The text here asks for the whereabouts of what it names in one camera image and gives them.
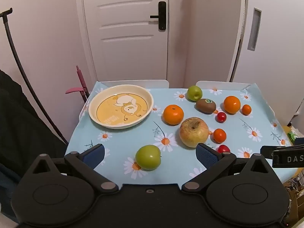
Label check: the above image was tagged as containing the cream yellow cartoon plate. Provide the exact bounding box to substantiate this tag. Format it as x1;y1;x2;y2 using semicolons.
88;85;154;129

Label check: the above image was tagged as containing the small green apple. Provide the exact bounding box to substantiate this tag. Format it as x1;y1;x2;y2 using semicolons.
187;85;203;102

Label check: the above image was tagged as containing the pink handled cleaning tool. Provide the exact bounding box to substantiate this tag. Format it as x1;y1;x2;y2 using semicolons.
66;65;90;103

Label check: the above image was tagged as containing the brown kiwi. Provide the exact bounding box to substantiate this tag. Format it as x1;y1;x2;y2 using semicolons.
196;98;217;114

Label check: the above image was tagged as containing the large orange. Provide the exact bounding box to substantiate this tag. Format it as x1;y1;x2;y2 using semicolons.
163;104;184;125

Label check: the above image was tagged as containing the orange tomato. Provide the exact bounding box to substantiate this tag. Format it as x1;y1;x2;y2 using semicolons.
212;128;227;144

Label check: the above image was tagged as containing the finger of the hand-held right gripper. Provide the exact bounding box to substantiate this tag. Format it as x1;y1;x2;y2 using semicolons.
260;145;304;168

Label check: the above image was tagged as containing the black door lock handle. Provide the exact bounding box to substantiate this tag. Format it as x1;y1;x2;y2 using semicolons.
150;1;167;31

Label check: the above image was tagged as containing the green packet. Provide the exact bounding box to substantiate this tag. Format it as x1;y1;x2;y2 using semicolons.
287;130;300;144

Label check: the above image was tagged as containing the yellow blemished apple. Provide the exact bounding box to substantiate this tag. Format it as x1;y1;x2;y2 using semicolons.
179;117;209;148

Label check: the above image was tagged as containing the medium orange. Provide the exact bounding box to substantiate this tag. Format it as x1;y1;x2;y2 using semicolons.
223;96;241;114

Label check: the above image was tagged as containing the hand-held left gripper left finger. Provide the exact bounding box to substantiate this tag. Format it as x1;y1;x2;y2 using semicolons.
30;144;119;194

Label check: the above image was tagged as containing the dark cloth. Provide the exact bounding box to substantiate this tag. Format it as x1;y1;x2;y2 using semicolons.
0;69;68;224

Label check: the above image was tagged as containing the large green apple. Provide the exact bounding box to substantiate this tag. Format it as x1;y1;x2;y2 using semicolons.
135;145;162;171

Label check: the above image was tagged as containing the white panelled door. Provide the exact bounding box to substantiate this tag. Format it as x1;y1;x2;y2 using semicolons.
75;0;170;93

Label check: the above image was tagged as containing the recessed wardrobe handle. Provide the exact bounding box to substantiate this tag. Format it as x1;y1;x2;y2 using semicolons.
248;8;262;51

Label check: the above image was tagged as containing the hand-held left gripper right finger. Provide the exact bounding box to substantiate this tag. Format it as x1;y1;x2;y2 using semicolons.
181;143;274;193

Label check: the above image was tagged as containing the blue daisy tablecloth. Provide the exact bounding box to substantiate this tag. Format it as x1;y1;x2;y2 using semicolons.
65;80;294;186

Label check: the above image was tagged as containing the white wardrobe door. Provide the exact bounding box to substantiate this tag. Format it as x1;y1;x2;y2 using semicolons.
227;0;304;126

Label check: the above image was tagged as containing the cardboard box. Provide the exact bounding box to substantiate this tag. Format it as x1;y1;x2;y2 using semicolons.
282;166;304;228

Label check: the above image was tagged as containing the black curved pole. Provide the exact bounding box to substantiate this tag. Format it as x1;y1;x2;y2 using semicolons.
0;8;68;145

